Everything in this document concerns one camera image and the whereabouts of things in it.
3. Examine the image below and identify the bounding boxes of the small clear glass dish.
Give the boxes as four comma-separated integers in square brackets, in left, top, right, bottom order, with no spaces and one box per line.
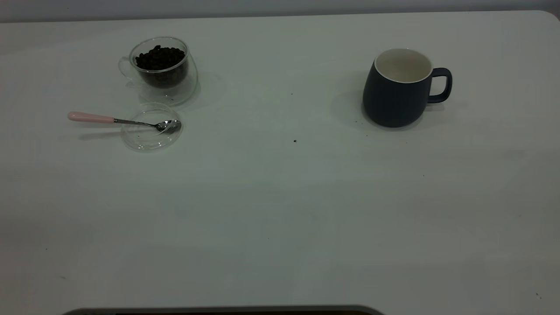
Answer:
[121,102,183,152]

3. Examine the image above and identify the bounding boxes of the clear glass cup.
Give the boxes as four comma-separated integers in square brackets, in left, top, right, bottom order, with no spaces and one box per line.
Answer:
[118,36,198,106]

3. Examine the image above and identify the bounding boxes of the dark grey ceramic mug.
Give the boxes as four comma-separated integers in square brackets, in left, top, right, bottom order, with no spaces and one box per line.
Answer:
[362,48,453,128]

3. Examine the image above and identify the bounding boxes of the pink handled metal spoon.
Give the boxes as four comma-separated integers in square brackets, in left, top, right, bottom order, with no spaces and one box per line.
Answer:
[67,112,182,134]

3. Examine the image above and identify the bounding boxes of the pile of coffee beans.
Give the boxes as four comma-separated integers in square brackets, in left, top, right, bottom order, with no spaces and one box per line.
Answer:
[135,45,189,88]

